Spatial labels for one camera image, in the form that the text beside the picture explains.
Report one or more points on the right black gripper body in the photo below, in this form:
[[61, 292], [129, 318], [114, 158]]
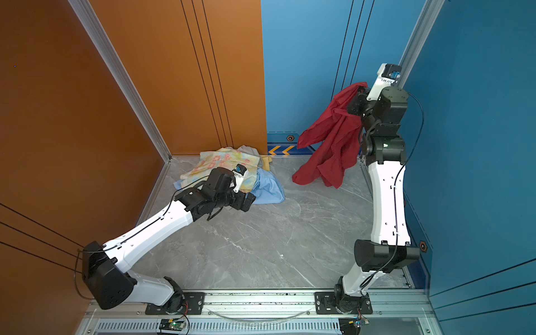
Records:
[[360, 106]]

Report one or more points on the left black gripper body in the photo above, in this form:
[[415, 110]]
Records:
[[236, 200]]

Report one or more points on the dark red cloth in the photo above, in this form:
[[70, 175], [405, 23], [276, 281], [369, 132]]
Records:
[[338, 134]]

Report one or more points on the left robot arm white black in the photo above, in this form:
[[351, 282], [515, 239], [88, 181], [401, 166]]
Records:
[[107, 269]]

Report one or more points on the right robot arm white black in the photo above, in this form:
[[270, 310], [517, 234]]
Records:
[[385, 157]]

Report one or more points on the light blue cloth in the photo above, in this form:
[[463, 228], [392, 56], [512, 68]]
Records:
[[268, 188]]

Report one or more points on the yellow cloth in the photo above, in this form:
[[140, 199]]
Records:
[[266, 160]]

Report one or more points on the grey cloth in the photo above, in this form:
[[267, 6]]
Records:
[[253, 152]]

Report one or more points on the left green circuit board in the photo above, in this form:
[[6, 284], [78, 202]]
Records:
[[173, 326]]

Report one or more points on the green circuit board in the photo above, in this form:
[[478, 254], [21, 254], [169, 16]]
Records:
[[173, 326], [352, 326]]

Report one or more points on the right green circuit board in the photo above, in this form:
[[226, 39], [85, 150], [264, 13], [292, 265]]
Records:
[[352, 326]]

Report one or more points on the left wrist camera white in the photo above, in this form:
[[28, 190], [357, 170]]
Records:
[[240, 173]]

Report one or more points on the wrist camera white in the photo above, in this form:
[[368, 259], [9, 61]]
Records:
[[388, 75], [240, 173]]

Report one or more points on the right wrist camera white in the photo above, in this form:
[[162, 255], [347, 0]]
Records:
[[388, 75]]

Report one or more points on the right aluminium corner post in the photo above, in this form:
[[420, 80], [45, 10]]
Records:
[[418, 38]]

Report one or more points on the aluminium corner post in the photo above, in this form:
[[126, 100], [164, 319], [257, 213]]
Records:
[[418, 38], [96, 32]]

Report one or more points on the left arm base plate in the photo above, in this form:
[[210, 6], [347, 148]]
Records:
[[190, 303]]

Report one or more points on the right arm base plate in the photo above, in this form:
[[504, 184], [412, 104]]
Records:
[[328, 303]]

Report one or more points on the front aluminium rail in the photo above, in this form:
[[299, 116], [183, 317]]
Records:
[[396, 311]]

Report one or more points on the left aluminium corner post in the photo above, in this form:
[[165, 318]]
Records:
[[96, 32]]

